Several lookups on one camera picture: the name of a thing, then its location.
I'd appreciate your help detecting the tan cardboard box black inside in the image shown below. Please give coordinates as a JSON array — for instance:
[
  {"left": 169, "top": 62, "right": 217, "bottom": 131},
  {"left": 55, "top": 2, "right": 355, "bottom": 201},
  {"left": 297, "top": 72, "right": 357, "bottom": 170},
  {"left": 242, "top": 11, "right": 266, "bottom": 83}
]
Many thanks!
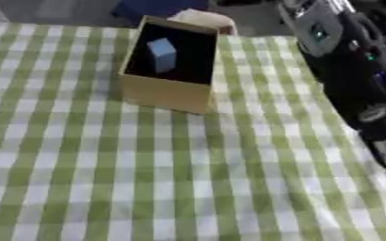
[{"left": 115, "top": 14, "right": 221, "bottom": 115}]

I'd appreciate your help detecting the light blue rectangular block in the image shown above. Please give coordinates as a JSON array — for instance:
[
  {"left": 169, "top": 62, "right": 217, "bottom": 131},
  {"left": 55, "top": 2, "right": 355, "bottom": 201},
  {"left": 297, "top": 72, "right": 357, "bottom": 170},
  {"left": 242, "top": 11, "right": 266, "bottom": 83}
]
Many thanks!
[{"left": 145, "top": 37, "right": 179, "bottom": 74}]

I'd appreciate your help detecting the pale beige object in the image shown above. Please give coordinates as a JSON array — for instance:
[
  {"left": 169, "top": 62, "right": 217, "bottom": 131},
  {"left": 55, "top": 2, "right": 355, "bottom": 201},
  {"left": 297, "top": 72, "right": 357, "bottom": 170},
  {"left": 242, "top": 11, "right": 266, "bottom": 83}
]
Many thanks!
[{"left": 167, "top": 8, "right": 239, "bottom": 36}]

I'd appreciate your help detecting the dark blue bag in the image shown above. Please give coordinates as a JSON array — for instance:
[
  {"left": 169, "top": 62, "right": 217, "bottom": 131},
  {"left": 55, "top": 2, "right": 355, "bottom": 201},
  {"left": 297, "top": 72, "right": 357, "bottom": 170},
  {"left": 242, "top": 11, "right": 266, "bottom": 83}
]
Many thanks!
[{"left": 110, "top": 0, "right": 212, "bottom": 26}]

